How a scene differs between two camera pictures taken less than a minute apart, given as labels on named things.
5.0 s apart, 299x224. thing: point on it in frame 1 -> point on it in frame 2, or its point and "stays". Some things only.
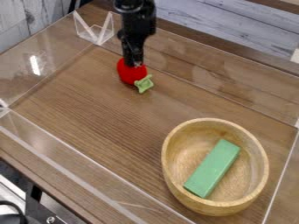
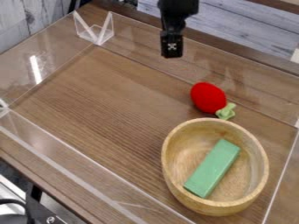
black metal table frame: [35, 209] stays
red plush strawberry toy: [131, 73] -> [210, 99]
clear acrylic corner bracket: [97, 34] stays
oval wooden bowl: [190, 143] stays
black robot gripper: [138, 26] -> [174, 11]
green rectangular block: [210, 168] stays
